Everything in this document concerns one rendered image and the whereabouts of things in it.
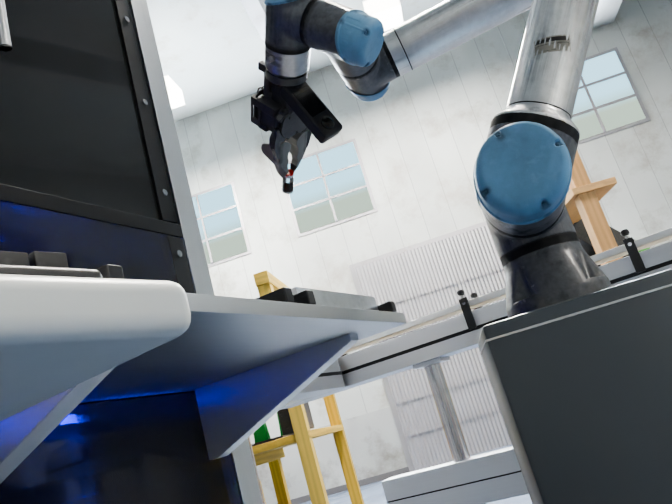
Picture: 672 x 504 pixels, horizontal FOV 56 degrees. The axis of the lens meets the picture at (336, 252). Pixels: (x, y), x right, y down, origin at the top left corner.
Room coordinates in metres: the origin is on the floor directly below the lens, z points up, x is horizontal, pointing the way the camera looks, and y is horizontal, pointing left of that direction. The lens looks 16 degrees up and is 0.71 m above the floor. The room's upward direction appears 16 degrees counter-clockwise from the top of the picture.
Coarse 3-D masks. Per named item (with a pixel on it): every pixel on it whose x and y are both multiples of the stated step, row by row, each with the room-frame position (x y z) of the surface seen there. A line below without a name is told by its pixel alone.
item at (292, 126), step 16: (272, 80) 0.93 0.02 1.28; (288, 80) 0.93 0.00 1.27; (304, 80) 0.95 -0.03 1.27; (256, 96) 1.00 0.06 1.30; (272, 96) 0.99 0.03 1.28; (256, 112) 1.01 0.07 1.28; (272, 112) 0.98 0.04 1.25; (288, 112) 0.98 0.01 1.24; (272, 128) 1.02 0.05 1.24; (288, 128) 1.01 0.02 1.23; (304, 128) 1.04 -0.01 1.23
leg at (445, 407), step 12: (432, 360) 1.89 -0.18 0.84; (444, 360) 1.91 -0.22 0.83; (432, 372) 1.91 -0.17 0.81; (432, 384) 1.92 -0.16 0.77; (444, 384) 1.92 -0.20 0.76; (444, 396) 1.91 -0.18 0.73; (444, 408) 1.91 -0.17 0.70; (444, 420) 1.92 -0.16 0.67; (456, 420) 1.92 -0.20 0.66; (444, 432) 1.94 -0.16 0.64; (456, 432) 1.91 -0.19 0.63; (456, 444) 1.91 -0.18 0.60; (456, 456) 1.92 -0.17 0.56; (468, 456) 1.92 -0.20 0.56
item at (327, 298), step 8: (296, 288) 0.86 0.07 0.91; (304, 288) 0.88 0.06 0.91; (320, 296) 0.92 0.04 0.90; (328, 296) 0.94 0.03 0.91; (336, 296) 0.96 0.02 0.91; (344, 296) 0.99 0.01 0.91; (352, 296) 1.01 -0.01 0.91; (360, 296) 1.04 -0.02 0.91; (368, 296) 1.07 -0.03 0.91; (320, 304) 0.91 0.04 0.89; (328, 304) 0.93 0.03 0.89; (336, 304) 0.96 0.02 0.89; (344, 304) 0.98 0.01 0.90; (352, 304) 1.01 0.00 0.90; (360, 304) 1.03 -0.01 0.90; (368, 304) 1.06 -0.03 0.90; (376, 304) 1.09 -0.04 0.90
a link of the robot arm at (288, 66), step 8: (272, 56) 0.90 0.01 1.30; (280, 56) 0.89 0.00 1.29; (288, 56) 0.89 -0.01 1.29; (296, 56) 0.89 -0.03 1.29; (304, 56) 0.90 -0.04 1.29; (272, 64) 0.91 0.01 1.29; (280, 64) 0.90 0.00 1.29; (288, 64) 0.90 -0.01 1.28; (296, 64) 0.91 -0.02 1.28; (304, 64) 0.92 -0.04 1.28; (272, 72) 0.92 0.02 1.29; (280, 72) 0.91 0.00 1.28; (288, 72) 0.91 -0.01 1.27; (296, 72) 0.92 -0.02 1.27; (304, 72) 0.93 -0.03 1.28
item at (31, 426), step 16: (112, 368) 0.64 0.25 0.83; (80, 384) 0.63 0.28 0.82; (96, 384) 0.65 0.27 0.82; (48, 400) 0.64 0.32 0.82; (64, 400) 0.64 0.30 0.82; (80, 400) 0.66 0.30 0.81; (16, 416) 0.66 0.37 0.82; (32, 416) 0.65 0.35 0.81; (48, 416) 0.65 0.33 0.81; (64, 416) 0.67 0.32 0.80; (0, 432) 0.67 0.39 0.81; (16, 432) 0.66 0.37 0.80; (32, 432) 0.66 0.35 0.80; (48, 432) 0.68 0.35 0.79; (0, 448) 0.67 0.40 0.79; (16, 448) 0.67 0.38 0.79; (32, 448) 0.69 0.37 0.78; (0, 464) 0.68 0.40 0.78; (16, 464) 0.70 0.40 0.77; (0, 480) 0.71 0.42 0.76
